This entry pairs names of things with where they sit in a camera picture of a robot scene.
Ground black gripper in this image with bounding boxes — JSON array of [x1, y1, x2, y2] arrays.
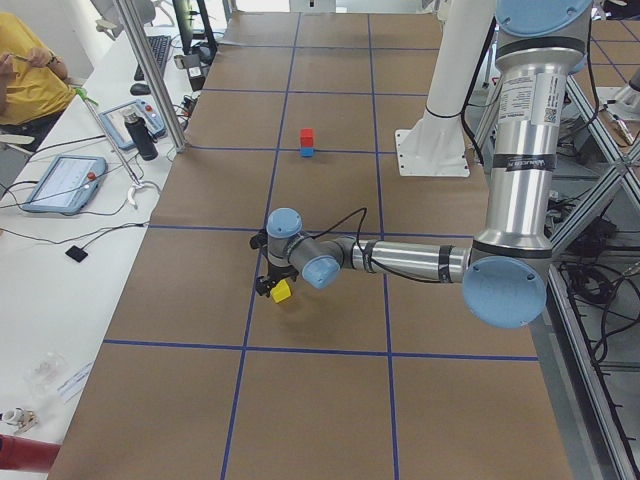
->
[[249, 230, 299, 295]]

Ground yellow cube block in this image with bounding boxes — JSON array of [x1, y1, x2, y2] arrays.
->
[[271, 279, 292, 304]]

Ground blue cube block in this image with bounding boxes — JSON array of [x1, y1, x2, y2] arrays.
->
[[300, 147, 315, 158]]

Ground red cube block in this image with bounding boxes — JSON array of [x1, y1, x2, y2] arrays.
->
[[299, 128, 315, 149]]

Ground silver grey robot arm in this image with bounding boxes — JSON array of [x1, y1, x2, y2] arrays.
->
[[615, 69, 640, 119], [250, 1, 592, 328]]

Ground small black square pad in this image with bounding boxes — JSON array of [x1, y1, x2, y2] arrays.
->
[[65, 245, 88, 263]]

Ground black water bottle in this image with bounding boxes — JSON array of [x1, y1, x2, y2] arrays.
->
[[123, 107, 158, 161]]

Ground near teach pendant tablet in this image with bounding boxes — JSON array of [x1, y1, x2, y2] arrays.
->
[[21, 155, 107, 215]]

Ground teach pendant tablet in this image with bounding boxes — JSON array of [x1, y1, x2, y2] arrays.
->
[[21, 155, 107, 215], [99, 99, 166, 151]]

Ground far teach pendant tablet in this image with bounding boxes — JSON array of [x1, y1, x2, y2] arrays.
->
[[99, 99, 166, 151]]

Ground black computer mouse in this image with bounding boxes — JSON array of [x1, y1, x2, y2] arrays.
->
[[129, 83, 151, 96]]

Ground black keyboard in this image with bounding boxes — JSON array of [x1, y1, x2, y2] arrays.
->
[[147, 35, 171, 79]]

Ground black monitor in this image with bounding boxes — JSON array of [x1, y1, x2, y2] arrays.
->
[[171, 0, 218, 64]]

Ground person in yellow shirt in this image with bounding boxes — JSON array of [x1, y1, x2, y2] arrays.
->
[[1, 12, 75, 125]]

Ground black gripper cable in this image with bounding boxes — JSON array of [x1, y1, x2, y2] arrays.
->
[[309, 207, 466, 284]]

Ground white pedestal column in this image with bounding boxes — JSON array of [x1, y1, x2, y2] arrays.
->
[[395, 0, 496, 178]]

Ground aluminium frame post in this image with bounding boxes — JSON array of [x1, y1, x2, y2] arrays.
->
[[114, 0, 186, 154]]

